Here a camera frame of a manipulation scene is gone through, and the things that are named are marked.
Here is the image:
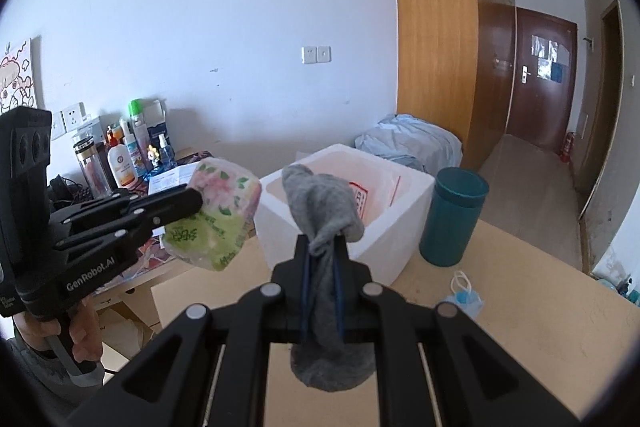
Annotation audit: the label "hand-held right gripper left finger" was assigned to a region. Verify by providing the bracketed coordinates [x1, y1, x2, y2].
[102, 234, 313, 427]

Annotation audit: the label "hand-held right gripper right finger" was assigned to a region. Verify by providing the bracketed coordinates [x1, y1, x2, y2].
[335, 232, 598, 427]

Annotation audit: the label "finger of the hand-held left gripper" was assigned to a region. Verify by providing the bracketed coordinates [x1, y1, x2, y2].
[52, 219, 168, 259]
[50, 187, 204, 229]

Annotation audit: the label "floral tissue pack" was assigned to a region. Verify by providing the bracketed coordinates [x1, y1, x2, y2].
[162, 158, 262, 272]

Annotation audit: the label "white foam box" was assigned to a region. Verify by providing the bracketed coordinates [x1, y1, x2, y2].
[254, 144, 436, 285]

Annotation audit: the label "grey sock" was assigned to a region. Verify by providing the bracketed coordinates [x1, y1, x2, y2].
[281, 164, 376, 392]

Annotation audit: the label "clear plastic zip bag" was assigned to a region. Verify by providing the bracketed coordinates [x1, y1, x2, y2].
[345, 174, 402, 224]

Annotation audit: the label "person's left hand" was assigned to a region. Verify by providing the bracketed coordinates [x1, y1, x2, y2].
[14, 294, 102, 361]

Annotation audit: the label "printed white papers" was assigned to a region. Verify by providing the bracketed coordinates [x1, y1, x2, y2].
[147, 162, 202, 196]

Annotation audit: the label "blue spray bottle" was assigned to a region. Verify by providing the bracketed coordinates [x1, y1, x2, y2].
[157, 134, 176, 170]

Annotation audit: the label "white orange cap lotion bottle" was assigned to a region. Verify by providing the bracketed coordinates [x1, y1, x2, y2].
[106, 136, 139, 188]

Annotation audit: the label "green cap spray can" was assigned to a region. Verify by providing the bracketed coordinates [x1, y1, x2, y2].
[127, 99, 151, 162]

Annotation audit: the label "blue face mask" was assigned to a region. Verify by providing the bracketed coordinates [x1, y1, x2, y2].
[447, 271, 485, 320]

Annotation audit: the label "teal round canister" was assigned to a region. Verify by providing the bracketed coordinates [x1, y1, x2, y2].
[419, 167, 490, 268]

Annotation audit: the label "pale blue plastic bag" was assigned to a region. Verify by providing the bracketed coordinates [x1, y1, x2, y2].
[355, 113, 463, 172]

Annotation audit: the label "wooden wardrobe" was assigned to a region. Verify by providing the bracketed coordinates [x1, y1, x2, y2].
[387, 0, 516, 158]

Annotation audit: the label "dark brown entrance door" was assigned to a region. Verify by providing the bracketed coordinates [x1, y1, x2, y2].
[505, 7, 578, 155]

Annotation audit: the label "door notice papers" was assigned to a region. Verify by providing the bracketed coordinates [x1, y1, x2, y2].
[531, 34, 571, 82]

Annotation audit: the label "brown side door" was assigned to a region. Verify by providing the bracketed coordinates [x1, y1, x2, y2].
[580, 0, 626, 220]

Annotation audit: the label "black cable bundle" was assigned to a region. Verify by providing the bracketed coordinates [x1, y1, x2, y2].
[47, 174, 95, 204]

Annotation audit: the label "white wall power outlet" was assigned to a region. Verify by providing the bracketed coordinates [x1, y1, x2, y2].
[52, 103, 86, 138]

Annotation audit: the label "cartoon wall poster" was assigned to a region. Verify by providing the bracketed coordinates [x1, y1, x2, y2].
[0, 38, 45, 115]

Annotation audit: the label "double white wall switch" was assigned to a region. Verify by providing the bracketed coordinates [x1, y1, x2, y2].
[301, 45, 332, 64]

